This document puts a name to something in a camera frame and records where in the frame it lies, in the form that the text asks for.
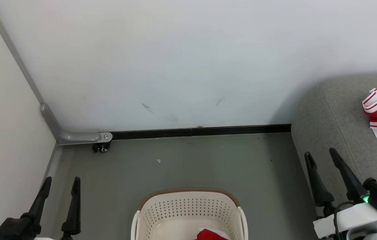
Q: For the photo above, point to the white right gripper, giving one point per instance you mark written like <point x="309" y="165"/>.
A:
<point x="361" y="216"/>

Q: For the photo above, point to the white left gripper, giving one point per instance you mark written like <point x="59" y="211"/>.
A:
<point x="46" y="239"/>

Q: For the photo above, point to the red white garment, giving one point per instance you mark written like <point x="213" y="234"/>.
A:
<point x="210" y="235"/>

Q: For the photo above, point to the grey fabric sofa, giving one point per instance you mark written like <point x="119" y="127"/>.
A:
<point x="335" y="126"/>

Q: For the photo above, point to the black caster wheel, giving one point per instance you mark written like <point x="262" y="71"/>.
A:
<point x="102" y="147"/>

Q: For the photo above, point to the cream perforated laundry basket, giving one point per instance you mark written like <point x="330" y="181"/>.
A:
<point x="188" y="206"/>

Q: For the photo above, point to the black baseboard strip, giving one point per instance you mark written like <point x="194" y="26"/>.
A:
<point x="201" y="131"/>

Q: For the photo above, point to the grey metal partition frame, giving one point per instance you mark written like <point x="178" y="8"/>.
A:
<point x="75" y="137"/>

